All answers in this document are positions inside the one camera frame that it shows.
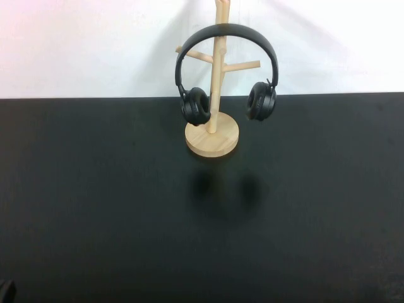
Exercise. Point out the black over-ear headphones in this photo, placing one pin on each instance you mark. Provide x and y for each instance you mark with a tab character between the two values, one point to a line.
226	29

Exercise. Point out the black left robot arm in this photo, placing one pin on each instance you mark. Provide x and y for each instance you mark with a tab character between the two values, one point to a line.
6	292

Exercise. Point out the wooden tree headphone stand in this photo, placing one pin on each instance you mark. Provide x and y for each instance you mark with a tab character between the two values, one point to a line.
211	139

